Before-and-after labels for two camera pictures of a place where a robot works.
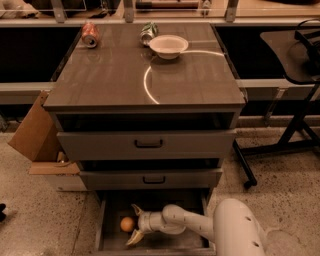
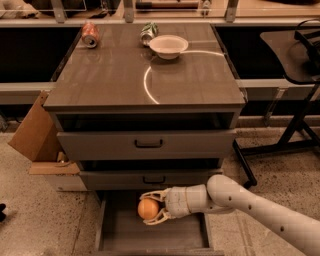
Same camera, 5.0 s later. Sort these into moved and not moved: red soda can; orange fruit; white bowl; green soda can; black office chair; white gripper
Moved: white gripper; orange fruit
Not moved: green soda can; white bowl; red soda can; black office chair
